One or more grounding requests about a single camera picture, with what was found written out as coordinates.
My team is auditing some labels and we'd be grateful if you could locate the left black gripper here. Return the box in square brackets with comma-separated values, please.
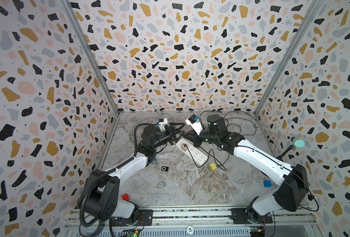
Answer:
[153, 123, 186, 151]

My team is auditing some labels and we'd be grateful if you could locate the pink USB charger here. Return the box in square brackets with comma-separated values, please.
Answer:
[181, 143, 188, 151]

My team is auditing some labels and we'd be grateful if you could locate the black USB cable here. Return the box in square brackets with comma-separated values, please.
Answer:
[174, 110, 257, 171]

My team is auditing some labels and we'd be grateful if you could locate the white power strip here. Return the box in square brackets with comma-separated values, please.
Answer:
[176, 138, 208, 166]

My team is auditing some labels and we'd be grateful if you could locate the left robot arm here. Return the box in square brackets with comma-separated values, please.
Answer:
[77, 122, 185, 237]

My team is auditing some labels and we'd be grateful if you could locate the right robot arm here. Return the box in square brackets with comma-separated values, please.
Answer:
[184, 114, 312, 224]

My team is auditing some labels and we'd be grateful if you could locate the yellow USB charger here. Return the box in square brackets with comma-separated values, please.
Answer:
[208, 163, 218, 171]

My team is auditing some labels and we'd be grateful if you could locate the red cube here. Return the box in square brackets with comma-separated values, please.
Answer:
[122, 194, 130, 200]

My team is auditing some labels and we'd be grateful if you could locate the blue cube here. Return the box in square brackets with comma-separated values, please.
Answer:
[263, 180, 272, 188]

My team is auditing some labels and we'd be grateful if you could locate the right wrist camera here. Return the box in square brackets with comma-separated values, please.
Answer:
[185, 114, 204, 135]

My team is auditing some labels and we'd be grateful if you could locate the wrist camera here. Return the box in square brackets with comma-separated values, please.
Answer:
[185, 114, 204, 135]
[156, 118, 168, 132]

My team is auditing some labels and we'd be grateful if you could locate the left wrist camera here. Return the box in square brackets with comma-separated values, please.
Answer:
[156, 118, 168, 132]

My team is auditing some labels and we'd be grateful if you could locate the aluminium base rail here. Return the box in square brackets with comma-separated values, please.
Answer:
[63, 205, 318, 237]

